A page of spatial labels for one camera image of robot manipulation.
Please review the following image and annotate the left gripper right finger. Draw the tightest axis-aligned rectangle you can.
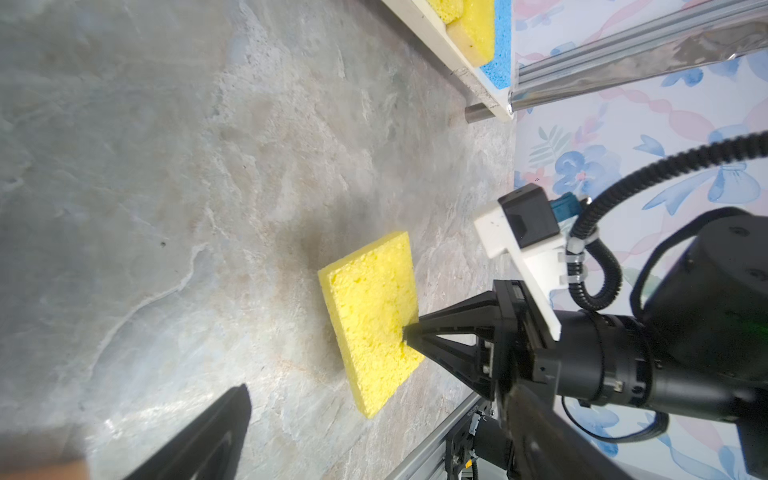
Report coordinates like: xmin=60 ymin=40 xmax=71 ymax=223
xmin=503 ymin=384 xmax=630 ymax=480

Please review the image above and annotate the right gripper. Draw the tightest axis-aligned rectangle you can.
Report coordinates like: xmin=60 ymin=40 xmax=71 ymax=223
xmin=403 ymin=280 xmax=653 ymax=407

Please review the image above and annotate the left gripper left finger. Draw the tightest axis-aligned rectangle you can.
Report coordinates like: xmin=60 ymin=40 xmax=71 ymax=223
xmin=128 ymin=384 xmax=252 ymax=479

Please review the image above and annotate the blue sponge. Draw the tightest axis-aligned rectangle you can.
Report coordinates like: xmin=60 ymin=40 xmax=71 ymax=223
xmin=480 ymin=0 xmax=512 ymax=90

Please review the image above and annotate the bright yellow sponge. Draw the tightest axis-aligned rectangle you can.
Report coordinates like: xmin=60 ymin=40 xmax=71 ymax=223
xmin=446 ymin=0 xmax=495 ymax=67

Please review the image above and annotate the yellow cellulose sponge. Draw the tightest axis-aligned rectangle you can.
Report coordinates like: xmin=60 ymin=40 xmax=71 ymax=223
xmin=428 ymin=0 xmax=464 ymax=25

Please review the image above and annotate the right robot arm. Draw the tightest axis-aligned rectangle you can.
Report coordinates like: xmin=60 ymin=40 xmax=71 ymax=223
xmin=403 ymin=207 xmax=767 ymax=479

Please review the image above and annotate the white two-tier shelf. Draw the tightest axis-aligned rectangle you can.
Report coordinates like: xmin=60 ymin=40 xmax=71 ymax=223
xmin=380 ymin=0 xmax=768 ymax=124

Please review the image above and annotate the right corner metal post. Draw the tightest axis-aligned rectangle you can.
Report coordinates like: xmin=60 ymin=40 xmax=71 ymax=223
xmin=509 ymin=1 xmax=767 ymax=111

